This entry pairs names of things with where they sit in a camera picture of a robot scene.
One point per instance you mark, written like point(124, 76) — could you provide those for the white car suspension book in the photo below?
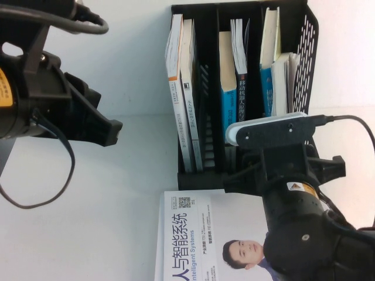
point(279, 87)

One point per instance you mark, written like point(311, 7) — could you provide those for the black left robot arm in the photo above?
point(20, 123)

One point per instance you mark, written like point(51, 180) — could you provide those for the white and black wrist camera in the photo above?
point(272, 131)

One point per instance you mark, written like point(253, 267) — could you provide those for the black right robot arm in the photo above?
point(293, 234)

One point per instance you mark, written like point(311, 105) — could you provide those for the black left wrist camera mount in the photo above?
point(36, 47)

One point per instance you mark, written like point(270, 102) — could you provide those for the white book with man portrait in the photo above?
point(187, 234)

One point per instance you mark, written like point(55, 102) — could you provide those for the light blue spine book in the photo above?
point(230, 111)

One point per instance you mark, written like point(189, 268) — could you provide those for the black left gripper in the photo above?
point(52, 87)

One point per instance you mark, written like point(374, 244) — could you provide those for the black plastic book stand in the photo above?
point(255, 58)

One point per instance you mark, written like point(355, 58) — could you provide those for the thick blue spine book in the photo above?
point(265, 87)

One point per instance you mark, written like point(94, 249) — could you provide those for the white book orange spine band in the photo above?
point(177, 117)

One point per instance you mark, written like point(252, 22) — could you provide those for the dark navy spine book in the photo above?
point(241, 93)

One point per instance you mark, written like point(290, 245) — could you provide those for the white book grey spine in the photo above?
point(192, 123)

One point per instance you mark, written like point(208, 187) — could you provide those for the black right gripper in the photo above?
point(281, 167)

